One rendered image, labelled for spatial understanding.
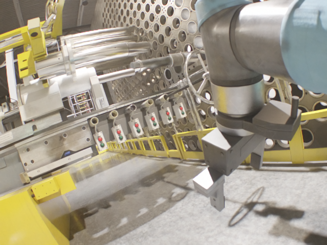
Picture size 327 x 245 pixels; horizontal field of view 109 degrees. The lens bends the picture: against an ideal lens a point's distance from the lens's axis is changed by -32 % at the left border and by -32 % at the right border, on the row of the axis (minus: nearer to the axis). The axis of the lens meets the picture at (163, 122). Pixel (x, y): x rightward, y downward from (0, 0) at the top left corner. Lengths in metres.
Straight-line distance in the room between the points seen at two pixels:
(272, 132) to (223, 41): 0.11
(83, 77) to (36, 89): 0.48
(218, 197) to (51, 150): 1.41
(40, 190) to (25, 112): 0.68
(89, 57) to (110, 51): 0.19
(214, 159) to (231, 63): 0.13
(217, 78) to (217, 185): 0.15
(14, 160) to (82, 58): 1.07
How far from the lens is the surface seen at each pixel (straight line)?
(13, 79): 9.33
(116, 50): 1.59
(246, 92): 0.21
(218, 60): 0.20
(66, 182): 1.32
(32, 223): 1.33
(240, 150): 0.25
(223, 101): 0.22
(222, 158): 0.23
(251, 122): 0.22
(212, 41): 0.20
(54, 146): 1.55
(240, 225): 1.05
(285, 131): 0.21
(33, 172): 1.52
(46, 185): 1.21
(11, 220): 1.39
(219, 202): 0.31
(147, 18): 4.05
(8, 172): 1.73
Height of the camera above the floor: 0.73
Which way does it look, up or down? 3 degrees down
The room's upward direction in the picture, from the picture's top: 20 degrees counter-clockwise
